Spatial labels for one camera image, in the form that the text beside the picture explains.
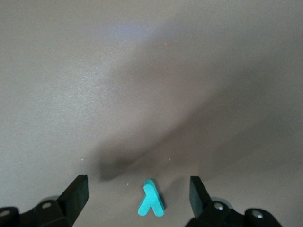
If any teal letter y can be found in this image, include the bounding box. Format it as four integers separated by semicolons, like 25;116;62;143
137;179;165;217

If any brown table cover sheet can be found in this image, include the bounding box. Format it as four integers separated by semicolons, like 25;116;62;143
0;0;303;227

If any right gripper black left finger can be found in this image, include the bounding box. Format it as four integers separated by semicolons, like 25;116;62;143
0;174;89;227

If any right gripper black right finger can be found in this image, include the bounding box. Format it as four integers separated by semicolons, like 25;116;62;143
187;176;283;227

